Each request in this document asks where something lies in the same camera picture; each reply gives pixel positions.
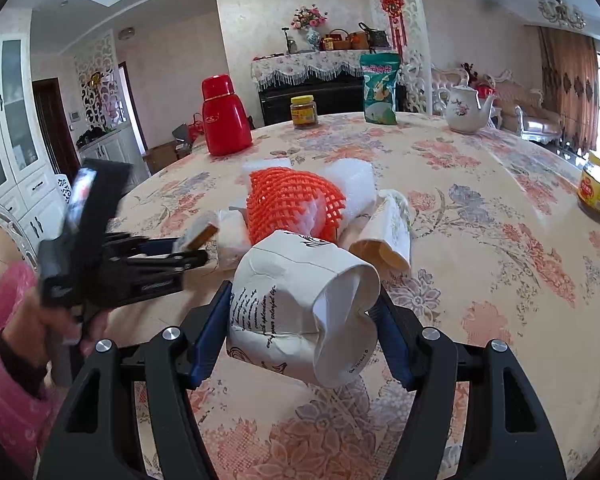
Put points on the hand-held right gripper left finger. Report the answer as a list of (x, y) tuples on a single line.
[(207, 345)]

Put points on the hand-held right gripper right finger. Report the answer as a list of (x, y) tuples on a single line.
[(397, 355)]

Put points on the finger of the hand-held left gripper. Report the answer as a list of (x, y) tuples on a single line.
[(157, 247), (180, 261)]

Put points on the small brown paper box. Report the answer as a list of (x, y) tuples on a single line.
[(200, 236)]

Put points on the white foam block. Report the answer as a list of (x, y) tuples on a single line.
[(232, 240)]

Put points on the printed white paper cup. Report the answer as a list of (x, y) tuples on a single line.
[(387, 230), (290, 310)]

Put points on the orange foam net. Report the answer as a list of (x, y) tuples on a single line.
[(290, 200)]

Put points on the white foam roll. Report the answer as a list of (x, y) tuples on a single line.
[(352, 182)]

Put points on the person's left forearm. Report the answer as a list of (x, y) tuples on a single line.
[(10, 400)]

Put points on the person's left hand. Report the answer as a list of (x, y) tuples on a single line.
[(30, 325)]

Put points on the low white cabinet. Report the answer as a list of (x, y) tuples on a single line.
[(112, 152)]

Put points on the black bag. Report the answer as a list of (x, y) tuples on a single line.
[(91, 135)]

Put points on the dark wooden door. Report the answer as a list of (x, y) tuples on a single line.
[(55, 130)]

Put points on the floral tablecloth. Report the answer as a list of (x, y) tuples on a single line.
[(480, 240)]

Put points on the tall white glass cabinet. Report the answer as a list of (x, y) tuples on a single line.
[(15, 135)]

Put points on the red thermos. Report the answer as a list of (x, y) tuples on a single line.
[(225, 115)]

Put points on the white lattice screen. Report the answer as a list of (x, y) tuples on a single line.
[(97, 80), (415, 35)]

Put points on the yellow lid glass jar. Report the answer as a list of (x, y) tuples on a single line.
[(304, 114)]

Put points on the black piano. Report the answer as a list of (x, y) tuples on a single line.
[(330, 97)]

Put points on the floral lace piano cover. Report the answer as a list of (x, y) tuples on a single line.
[(300, 67)]

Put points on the white floral teapot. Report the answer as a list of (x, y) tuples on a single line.
[(462, 110)]

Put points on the red label glass jar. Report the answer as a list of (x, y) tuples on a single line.
[(597, 187)]

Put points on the green snack bag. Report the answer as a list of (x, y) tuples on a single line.
[(379, 90)]

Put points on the flower vase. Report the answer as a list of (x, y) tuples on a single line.
[(310, 27)]

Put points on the woven basket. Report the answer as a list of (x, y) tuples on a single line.
[(335, 42)]

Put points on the ornate white armchair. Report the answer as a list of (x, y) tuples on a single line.
[(447, 82)]

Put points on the red gift bag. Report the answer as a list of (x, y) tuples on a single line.
[(482, 91)]

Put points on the ornate white sofa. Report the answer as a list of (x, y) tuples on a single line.
[(530, 110)]

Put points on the dark handbag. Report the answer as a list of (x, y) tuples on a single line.
[(377, 37)]

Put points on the brown patterned curtain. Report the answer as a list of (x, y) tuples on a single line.
[(570, 85)]

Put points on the red Chinese knot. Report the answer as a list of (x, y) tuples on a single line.
[(393, 5)]

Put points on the chandelier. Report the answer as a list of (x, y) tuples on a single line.
[(560, 10)]

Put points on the round wall light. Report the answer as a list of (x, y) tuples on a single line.
[(126, 33)]

